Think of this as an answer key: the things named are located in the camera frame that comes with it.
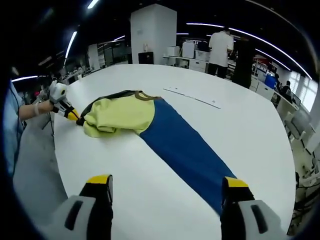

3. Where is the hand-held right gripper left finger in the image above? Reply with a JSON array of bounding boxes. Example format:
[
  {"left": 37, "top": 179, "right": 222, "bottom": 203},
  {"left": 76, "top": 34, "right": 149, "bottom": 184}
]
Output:
[{"left": 48, "top": 174, "right": 115, "bottom": 240}]

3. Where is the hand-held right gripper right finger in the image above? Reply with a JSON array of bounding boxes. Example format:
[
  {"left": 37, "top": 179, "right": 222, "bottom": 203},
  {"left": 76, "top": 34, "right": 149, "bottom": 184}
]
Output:
[{"left": 219, "top": 176, "right": 288, "bottom": 240}]

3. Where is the yellow blue grey garment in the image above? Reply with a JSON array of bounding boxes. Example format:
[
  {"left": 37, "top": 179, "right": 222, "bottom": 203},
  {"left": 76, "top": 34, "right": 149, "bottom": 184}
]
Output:
[{"left": 76, "top": 89, "right": 238, "bottom": 218}]

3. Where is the person's left hand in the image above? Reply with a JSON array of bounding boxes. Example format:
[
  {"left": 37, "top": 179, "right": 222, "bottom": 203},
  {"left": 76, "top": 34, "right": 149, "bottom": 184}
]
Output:
[{"left": 38, "top": 99, "right": 55, "bottom": 115}]

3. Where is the person's light blue shirt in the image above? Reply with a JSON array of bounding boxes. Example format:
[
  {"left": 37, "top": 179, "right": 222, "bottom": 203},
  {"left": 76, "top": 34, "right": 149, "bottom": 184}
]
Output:
[{"left": 5, "top": 81, "right": 26, "bottom": 176}]

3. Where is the black cabinet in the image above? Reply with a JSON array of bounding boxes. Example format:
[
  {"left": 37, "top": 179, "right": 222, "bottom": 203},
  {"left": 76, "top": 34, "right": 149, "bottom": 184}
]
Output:
[{"left": 138, "top": 51, "right": 154, "bottom": 65}]

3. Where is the white office chair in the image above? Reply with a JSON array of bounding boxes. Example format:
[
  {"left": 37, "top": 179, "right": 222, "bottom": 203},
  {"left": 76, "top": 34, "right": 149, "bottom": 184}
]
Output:
[{"left": 284, "top": 107, "right": 316, "bottom": 151}]

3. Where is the white flat strip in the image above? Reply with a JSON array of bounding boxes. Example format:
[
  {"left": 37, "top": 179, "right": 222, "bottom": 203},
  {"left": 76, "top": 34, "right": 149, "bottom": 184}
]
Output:
[{"left": 162, "top": 87, "right": 222, "bottom": 110}]

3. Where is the white desk row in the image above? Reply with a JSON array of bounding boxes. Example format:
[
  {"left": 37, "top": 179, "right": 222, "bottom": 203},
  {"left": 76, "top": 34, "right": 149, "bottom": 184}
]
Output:
[{"left": 162, "top": 53, "right": 301, "bottom": 112}]

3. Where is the white appliance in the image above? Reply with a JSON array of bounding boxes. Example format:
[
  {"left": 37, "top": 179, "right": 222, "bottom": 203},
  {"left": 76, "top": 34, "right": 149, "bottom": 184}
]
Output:
[{"left": 182, "top": 41, "right": 195, "bottom": 60}]

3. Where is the blue storage box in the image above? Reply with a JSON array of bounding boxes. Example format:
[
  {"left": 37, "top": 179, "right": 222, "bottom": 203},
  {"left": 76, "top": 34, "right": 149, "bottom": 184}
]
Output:
[{"left": 264, "top": 74, "right": 276, "bottom": 89}]

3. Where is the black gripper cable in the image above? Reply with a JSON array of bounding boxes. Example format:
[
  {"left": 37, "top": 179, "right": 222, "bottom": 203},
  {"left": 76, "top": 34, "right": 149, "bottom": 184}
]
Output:
[{"left": 42, "top": 111, "right": 55, "bottom": 137}]

